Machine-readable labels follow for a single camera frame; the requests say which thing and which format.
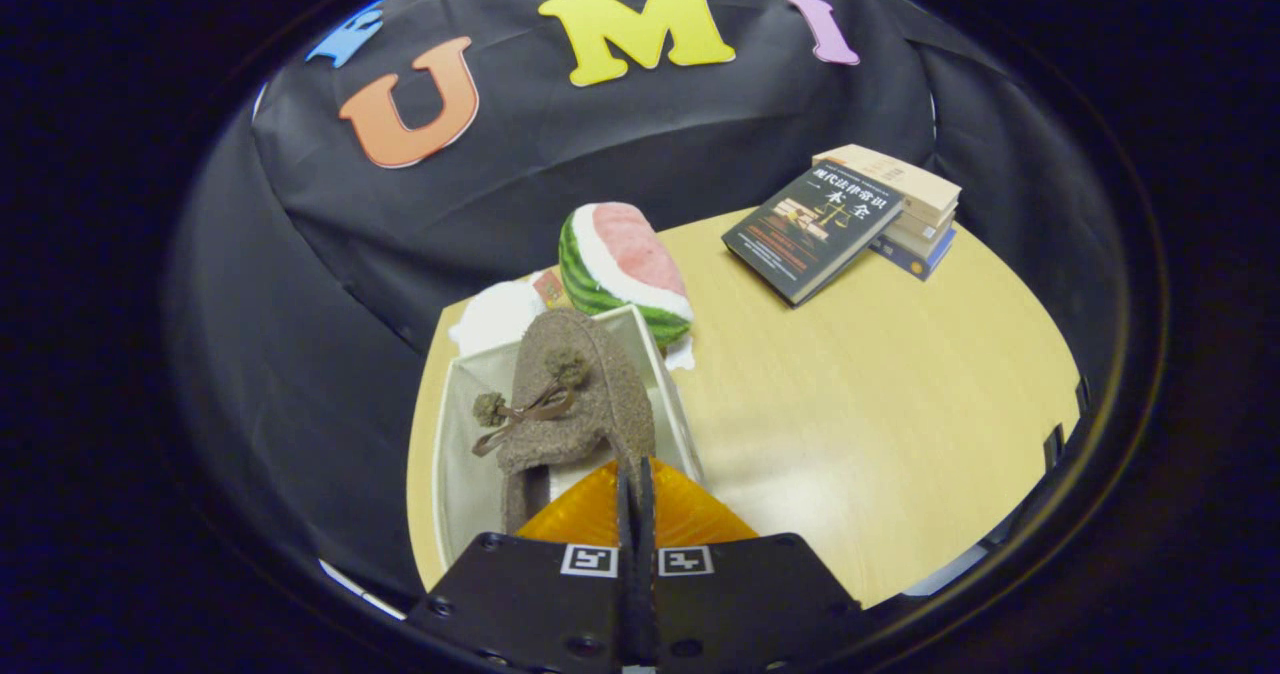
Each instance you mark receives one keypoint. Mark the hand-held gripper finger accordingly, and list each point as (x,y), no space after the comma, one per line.
(629,604)
(646,604)

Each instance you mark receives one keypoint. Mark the white fabric storage box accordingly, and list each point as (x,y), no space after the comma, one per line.
(470,494)

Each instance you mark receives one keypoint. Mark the brown fuzzy slipper shoe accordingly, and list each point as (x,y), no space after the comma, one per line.
(590,414)

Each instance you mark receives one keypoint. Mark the white plush toy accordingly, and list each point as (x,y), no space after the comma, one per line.
(495,314)

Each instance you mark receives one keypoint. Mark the watermelon slice plush toy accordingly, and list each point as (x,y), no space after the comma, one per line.
(625,254)

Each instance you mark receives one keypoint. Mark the black paperback book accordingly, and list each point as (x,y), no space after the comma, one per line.
(810,234)

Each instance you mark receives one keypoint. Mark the blue book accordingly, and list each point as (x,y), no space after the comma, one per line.
(915,257)

